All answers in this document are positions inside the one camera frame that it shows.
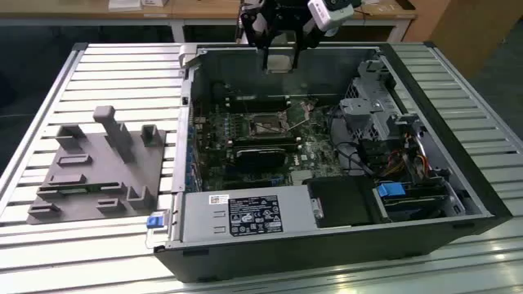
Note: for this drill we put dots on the silver CPU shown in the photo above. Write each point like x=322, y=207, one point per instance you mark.
x=280, y=65

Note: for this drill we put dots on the green motherboard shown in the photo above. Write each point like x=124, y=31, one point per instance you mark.
x=319, y=153

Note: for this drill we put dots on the small silver heatsink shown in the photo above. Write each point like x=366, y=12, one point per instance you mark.
x=301, y=177

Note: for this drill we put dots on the hard disk in blue carrier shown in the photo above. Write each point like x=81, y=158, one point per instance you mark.
x=390, y=190

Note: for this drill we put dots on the black graphics card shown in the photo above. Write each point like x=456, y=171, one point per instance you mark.
x=261, y=159

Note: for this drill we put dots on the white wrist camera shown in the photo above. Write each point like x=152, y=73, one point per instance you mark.
x=327, y=15

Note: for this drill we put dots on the wooden cabinet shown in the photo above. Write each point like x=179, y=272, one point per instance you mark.
x=470, y=30

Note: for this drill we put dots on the black PC case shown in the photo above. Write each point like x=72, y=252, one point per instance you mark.
x=285, y=263

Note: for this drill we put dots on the black RAM slot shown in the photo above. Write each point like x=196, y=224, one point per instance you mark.
x=253, y=101
x=261, y=141
x=253, y=107
x=261, y=145

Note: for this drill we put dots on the silver drive cage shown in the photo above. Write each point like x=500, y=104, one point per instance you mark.
x=367, y=107

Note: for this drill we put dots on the grey parts rack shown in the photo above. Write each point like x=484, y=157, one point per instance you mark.
x=93, y=171

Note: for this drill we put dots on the silver power supply unit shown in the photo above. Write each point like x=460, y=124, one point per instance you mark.
x=200, y=220

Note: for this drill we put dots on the wooden desk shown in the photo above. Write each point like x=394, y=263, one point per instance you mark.
x=196, y=12

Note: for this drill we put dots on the white box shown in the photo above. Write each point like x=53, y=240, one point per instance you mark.
x=123, y=5
x=152, y=2

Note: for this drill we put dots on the CPU socket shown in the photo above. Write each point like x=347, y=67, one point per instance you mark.
x=265, y=124

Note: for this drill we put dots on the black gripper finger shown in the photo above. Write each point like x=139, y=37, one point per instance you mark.
x=265, y=55
x=297, y=49

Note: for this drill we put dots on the blue case latch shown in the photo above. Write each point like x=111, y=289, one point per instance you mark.
x=153, y=221

